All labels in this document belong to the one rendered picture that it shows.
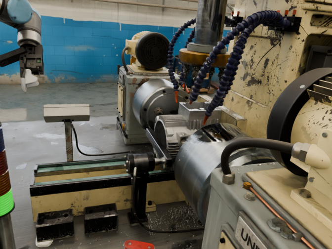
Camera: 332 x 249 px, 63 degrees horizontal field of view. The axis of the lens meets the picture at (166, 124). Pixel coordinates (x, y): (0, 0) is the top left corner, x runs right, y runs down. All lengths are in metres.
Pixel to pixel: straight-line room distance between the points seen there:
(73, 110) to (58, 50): 5.25
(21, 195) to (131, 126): 0.58
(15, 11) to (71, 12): 5.19
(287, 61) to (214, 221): 0.54
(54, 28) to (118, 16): 1.37
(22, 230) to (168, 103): 0.69
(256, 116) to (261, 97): 0.07
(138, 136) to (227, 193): 0.98
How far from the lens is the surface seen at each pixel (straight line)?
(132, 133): 1.40
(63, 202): 0.94
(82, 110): 1.11
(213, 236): 0.58
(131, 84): 1.32
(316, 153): 0.36
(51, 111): 1.12
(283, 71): 0.90
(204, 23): 0.89
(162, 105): 1.14
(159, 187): 0.97
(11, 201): 0.65
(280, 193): 0.47
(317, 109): 0.44
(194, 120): 0.92
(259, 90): 0.99
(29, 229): 0.97
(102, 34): 6.39
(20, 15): 1.15
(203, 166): 0.63
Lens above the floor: 1.41
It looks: 21 degrees down
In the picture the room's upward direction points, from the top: 4 degrees clockwise
